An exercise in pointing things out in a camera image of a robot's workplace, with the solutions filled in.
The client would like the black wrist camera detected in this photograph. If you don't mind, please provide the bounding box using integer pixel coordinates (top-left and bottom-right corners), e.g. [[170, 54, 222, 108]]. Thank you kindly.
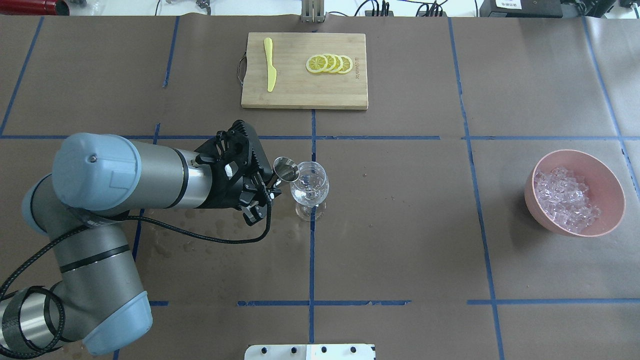
[[191, 120, 272, 168]]

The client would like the aluminium frame post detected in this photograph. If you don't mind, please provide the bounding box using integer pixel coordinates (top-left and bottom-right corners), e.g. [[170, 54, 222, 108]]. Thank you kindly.
[[301, 0, 326, 24]]

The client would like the steel jigger cup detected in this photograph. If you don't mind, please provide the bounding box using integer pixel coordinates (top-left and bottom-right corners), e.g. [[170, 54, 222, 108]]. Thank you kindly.
[[267, 156, 300, 194]]

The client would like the red cylinder bottle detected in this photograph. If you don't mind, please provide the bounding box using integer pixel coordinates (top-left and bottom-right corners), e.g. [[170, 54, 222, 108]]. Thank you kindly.
[[0, 0, 70, 16]]

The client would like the pile of clear ice cubes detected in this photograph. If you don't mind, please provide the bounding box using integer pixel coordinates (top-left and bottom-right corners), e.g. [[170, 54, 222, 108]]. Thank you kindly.
[[533, 166, 602, 234]]

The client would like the pink bowl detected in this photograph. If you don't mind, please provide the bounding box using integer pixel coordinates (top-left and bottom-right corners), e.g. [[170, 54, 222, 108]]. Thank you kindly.
[[524, 149, 626, 238]]

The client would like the black box device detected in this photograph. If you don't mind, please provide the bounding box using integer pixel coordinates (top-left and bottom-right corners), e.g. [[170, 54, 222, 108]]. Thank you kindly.
[[478, 0, 581, 19]]

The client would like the clear wine glass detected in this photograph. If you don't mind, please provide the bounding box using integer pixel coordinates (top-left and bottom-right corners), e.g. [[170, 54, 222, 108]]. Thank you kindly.
[[290, 161, 330, 223]]

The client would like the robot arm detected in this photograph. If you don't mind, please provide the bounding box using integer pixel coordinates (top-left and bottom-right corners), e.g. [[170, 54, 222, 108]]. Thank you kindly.
[[1, 129, 274, 360]]

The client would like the yellow plastic knife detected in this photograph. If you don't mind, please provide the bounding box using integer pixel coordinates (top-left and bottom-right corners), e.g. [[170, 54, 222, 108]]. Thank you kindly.
[[263, 38, 278, 92]]

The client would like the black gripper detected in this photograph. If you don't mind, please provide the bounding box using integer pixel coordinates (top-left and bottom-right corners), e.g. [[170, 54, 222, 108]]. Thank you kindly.
[[199, 150, 274, 227]]

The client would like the bamboo cutting board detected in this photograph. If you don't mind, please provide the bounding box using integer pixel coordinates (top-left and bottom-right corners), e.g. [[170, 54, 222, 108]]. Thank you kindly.
[[241, 32, 370, 111]]

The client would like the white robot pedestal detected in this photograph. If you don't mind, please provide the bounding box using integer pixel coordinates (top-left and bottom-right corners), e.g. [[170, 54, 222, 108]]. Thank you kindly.
[[244, 343, 377, 360]]

